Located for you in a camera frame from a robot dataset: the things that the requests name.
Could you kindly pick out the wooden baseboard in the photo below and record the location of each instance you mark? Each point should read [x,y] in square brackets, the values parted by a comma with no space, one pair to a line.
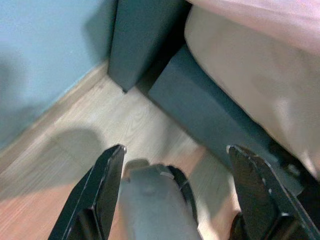
[50,112]

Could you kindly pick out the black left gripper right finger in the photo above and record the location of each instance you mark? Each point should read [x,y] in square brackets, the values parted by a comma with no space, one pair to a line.
[257,195]

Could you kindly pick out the pink pillow with red dots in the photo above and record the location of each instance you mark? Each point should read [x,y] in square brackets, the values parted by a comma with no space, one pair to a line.
[262,17]

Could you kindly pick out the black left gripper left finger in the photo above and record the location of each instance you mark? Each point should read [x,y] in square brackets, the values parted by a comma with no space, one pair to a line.
[100,190]

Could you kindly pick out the cream sheeted mattress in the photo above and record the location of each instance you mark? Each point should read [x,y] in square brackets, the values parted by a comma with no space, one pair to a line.
[262,80]

